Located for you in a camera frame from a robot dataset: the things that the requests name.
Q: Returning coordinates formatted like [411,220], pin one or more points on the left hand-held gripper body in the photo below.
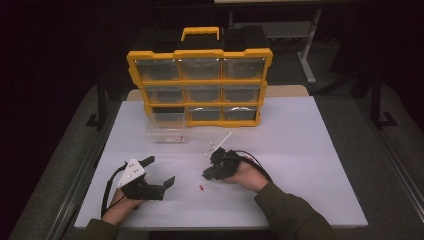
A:
[131,173]

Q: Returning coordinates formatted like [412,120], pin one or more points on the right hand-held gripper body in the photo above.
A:
[230,165]

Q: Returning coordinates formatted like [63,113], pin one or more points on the clear plastic drawer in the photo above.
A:
[166,128]

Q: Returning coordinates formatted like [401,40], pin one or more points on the yellow drawer organizer case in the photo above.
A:
[200,81]

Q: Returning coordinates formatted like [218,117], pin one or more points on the person's right hand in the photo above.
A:
[250,176]

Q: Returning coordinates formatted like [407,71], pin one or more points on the person's left hand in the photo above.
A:
[118,208]

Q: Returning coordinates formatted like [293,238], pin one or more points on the black metal stand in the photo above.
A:
[101,100]
[376,100]

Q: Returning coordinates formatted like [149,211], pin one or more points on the grey desk with white legs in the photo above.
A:
[283,30]

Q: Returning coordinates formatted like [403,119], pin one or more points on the metal floor rail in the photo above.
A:
[75,193]
[405,176]

